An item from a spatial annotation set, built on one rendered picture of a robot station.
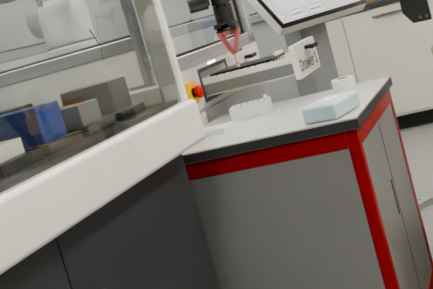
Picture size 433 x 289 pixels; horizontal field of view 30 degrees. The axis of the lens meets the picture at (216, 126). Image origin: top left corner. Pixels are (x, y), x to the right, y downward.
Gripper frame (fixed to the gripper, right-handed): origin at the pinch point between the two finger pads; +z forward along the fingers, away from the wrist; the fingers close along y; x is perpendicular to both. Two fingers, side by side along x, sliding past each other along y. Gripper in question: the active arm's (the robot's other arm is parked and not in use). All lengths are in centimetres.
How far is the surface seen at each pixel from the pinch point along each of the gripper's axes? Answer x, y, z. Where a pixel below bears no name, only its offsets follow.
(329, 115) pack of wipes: 27, 48, 19
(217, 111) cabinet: -15.0, -24.0, 19.2
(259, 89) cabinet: -6, -74, 20
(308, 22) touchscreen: 16, -109, 0
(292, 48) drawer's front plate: 16.5, -10.8, 4.4
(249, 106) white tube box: 0.9, 3.5, 17.3
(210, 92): -14.3, -17.8, 11.9
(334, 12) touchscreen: 28, -120, 0
